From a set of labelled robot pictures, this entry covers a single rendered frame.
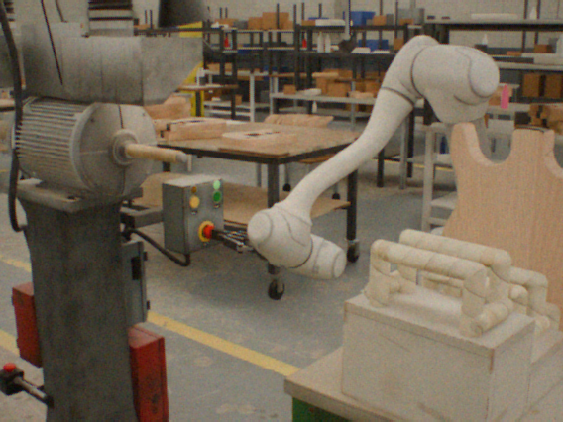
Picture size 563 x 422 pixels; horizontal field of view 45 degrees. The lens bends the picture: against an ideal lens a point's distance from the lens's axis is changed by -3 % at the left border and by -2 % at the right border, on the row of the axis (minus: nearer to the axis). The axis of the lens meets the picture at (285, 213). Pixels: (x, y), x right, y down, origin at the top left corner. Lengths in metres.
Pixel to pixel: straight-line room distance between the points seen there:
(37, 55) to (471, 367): 1.38
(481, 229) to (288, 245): 0.46
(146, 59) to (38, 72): 0.55
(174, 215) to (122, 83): 0.58
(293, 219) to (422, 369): 0.63
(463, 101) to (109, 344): 1.21
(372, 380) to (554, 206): 0.46
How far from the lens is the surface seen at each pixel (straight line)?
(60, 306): 2.02
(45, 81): 1.92
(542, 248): 1.35
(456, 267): 1.02
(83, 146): 1.74
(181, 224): 1.96
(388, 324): 1.10
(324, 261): 1.69
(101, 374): 2.12
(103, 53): 1.56
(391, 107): 1.78
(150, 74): 1.47
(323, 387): 1.23
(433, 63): 1.70
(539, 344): 1.25
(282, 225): 1.58
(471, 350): 1.03
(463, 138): 1.38
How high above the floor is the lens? 1.52
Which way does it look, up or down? 14 degrees down
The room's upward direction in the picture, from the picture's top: straight up
